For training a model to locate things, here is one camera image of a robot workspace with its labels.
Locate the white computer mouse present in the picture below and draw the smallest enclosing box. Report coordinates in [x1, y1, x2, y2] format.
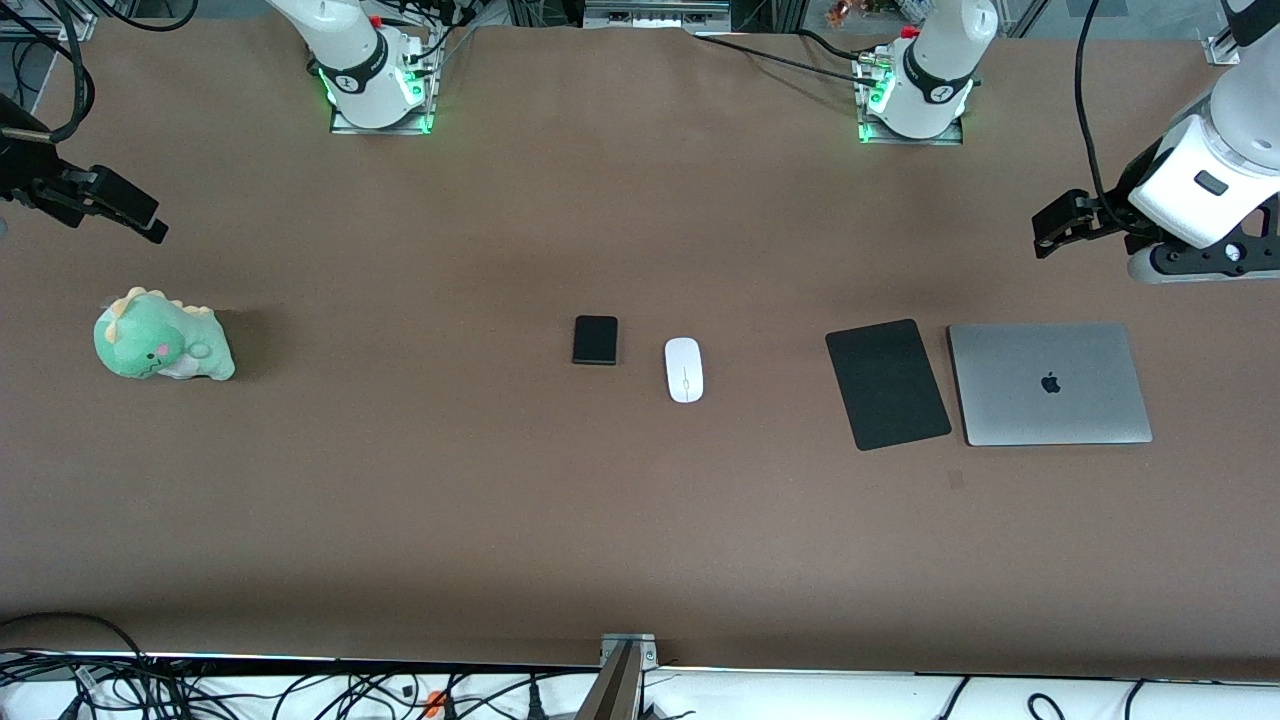
[664, 337, 705, 404]

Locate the black glossy phone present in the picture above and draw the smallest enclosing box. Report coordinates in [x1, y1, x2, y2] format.
[572, 315, 619, 367]

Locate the black mouse pad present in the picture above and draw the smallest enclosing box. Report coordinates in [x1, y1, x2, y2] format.
[825, 319, 953, 452]

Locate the green dinosaur plush toy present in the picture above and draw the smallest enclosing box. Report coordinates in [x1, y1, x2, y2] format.
[93, 287, 237, 383]

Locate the silver laptop with apple logo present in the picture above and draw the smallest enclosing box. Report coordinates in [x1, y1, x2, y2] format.
[947, 322, 1154, 447]

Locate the grey metal device box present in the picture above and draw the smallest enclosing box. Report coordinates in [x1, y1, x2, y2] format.
[582, 0, 733, 31]

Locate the dark aluminium beam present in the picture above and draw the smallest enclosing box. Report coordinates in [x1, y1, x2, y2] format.
[574, 640, 643, 720]

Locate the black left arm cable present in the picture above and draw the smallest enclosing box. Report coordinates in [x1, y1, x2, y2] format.
[1073, 0, 1153, 233]

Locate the aluminium frame profile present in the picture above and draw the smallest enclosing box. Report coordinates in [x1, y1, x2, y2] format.
[0, 0, 97, 43]

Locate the short black table cable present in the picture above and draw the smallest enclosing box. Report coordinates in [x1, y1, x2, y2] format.
[795, 27, 869, 61]

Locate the long black table cable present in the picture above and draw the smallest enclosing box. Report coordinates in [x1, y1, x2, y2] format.
[688, 30, 886, 81]

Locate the black looped floor cable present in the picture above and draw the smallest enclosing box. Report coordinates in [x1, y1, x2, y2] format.
[0, 611, 156, 720]

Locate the metal table edge bracket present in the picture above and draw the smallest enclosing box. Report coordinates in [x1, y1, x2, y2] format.
[600, 633, 659, 669]

